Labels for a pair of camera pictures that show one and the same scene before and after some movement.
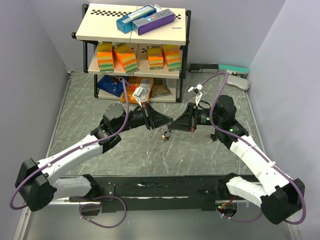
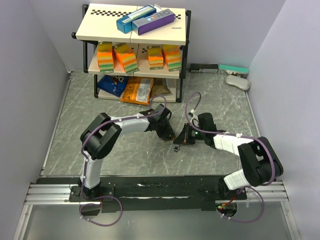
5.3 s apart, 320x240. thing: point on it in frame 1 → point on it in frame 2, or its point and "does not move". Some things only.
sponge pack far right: (172, 53) does not move
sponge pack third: (155, 57) does not move
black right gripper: (186, 122) → (184, 138)
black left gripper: (153, 118) → (164, 135)
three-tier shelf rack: (134, 52) does not move
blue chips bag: (112, 84) does not move
